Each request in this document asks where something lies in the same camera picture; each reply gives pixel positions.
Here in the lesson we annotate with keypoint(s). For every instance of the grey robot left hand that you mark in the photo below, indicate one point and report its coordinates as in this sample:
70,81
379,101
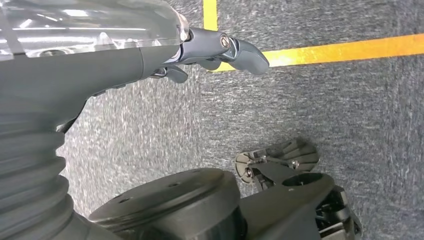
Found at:
82,69

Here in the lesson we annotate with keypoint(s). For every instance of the yellow floor tape square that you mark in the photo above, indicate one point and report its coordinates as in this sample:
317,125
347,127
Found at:
331,51

